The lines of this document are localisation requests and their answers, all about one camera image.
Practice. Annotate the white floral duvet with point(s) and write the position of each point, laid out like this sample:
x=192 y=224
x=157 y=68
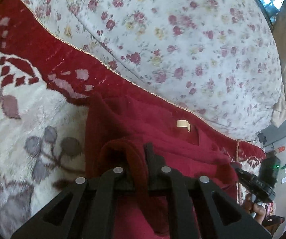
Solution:
x=217 y=58

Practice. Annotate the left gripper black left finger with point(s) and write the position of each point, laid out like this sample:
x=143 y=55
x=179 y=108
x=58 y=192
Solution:
x=85 y=209

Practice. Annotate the dark red knit sweater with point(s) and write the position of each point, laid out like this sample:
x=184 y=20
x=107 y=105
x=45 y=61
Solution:
x=117 y=130

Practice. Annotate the black device with green light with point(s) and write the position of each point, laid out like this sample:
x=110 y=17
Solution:
x=269 y=170

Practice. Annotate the person's right hand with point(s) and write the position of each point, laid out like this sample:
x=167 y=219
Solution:
x=251 y=207

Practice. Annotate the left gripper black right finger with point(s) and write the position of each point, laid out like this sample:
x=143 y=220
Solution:
x=197 y=207

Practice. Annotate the red and white plush blanket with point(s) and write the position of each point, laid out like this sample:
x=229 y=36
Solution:
x=45 y=87

